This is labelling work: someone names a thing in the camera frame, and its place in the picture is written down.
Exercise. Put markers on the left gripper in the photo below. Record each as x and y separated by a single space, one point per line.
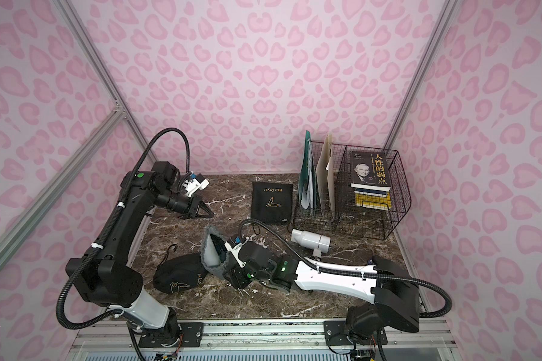
190 206

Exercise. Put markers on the yellow striped book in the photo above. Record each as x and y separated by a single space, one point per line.
378 200

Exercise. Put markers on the white hair dryer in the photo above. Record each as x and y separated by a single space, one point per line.
317 243

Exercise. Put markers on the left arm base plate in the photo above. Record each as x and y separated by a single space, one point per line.
190 335

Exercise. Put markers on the black pouch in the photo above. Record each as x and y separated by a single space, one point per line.
175 275
272 203

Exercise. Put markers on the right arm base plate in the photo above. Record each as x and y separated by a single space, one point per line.
340 333

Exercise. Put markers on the grey hair dryer pouch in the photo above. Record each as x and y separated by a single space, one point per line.
216 258

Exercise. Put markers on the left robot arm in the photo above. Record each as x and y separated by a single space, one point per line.
103 277

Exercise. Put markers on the black wire basket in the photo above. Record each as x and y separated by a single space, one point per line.
345 217

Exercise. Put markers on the black portrait book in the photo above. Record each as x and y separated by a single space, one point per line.
369 171

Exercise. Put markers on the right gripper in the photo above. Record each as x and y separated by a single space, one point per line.
230 264

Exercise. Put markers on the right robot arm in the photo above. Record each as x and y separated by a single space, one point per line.
389 299

